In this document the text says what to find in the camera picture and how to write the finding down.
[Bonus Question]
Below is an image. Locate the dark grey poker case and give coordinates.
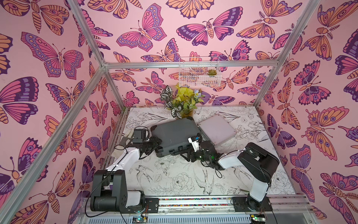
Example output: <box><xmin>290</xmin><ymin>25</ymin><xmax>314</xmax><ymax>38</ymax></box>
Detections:
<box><xmin>150</xmin><ymin>116</ymin><xmax>200</xmax><ymax>158</ymax></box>

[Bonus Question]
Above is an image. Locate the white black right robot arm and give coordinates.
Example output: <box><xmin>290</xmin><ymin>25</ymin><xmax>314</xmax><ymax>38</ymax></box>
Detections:
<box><xmin>180</xmin><ymin>133</ymin><xmax>280</xmax><ymax>211</ymax></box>

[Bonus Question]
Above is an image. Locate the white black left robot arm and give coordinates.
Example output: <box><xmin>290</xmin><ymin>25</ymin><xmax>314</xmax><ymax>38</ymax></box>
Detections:
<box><xmin>86</xmin><ymin>126</ymin><xmax>162</xmax><ymax>215</ymax></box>

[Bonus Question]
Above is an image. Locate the pink square poker case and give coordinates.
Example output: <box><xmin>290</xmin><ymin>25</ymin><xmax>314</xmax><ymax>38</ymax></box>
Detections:
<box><xmin>198</xmin><ymin>115</ymin><xmax>236</xmax><ymax>147</ymax></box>

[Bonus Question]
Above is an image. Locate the amber glass plant vase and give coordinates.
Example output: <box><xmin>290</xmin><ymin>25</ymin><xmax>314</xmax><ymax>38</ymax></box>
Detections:
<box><xmin>181</xmin><ymin>110</ymin><xmax>194</xmax><ymax>118</ymax></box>

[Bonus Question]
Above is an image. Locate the artificial green leafy plant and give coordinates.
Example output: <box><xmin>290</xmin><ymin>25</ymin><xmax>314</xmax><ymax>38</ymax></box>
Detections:
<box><xmin>160</xmin><ymin>85</ymin><xmax>204</xmax><ymax>119</ymax></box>

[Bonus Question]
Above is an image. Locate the small green succulent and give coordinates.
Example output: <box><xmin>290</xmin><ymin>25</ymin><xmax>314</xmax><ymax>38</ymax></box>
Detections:
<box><xmin>207</xmin><ymin>69</ymin><xmax>217</xmax><ymax>76</ymax></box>

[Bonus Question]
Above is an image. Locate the white wire wall basket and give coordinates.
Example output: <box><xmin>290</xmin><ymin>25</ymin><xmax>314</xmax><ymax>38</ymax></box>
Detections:
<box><xmin>178</xmin><ymin>60</ymin><xmax>222</xmax><ymax>88</ymax></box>

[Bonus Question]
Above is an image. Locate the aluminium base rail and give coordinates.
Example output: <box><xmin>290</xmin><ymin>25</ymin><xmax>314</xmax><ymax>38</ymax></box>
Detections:
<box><xmin>75</xmin><ymin>195</ymin><xmax>319</xmax><ymax>224</ymax></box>

